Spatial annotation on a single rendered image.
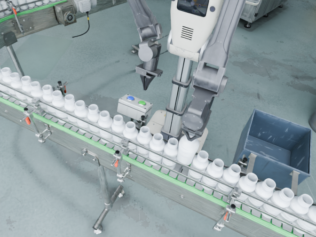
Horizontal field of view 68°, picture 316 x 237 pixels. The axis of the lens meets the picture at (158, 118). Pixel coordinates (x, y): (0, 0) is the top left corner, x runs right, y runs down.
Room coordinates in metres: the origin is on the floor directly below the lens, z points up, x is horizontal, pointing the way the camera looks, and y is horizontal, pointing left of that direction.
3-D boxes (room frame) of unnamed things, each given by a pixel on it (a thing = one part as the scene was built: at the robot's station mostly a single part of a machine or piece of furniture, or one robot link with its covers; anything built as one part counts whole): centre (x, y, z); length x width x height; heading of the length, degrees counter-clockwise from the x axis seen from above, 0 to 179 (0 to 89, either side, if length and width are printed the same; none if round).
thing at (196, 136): (0.49, -0.12, 1.29); 0.07 x 0.07 x 0.09; 70
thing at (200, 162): (0.48, -0.18, 1.08); 0.06 x 0.06 x 0.17
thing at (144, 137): (0.56, 0.04, 1.08); 0.06 x 0.06 x 0.17
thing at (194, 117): (0.46, -0.11, 1.45); 0.12 x 0.09 x 0.12; 161
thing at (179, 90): (1.19, -0.12, 0.74); 0.11 x 0.11 x 0.40; 70
